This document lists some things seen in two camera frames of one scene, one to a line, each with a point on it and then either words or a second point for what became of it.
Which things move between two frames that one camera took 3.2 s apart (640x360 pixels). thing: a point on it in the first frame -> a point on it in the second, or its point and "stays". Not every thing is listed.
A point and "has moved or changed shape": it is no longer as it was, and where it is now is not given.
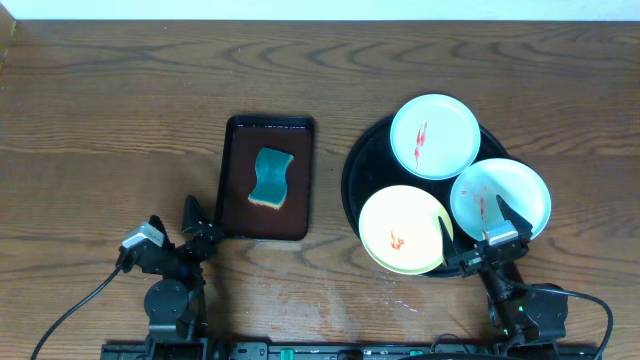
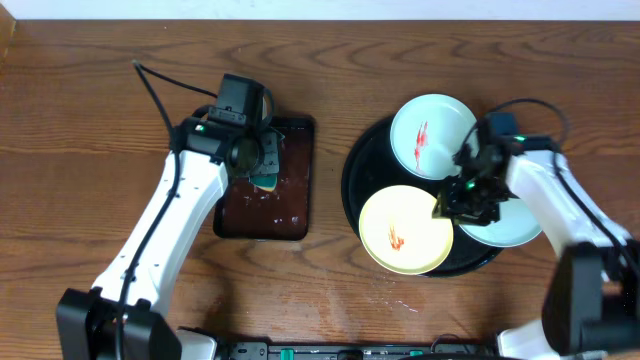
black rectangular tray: [266, 177] stays
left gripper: [176, 249] -> [270, 154]
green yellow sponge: [270, 170] has moved or changed shape
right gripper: [470, 264] -> [448, 206]
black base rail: [349, 351] stays
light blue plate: [435, 136] stays
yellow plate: [399, 229] stays
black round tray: [370, 168] stays
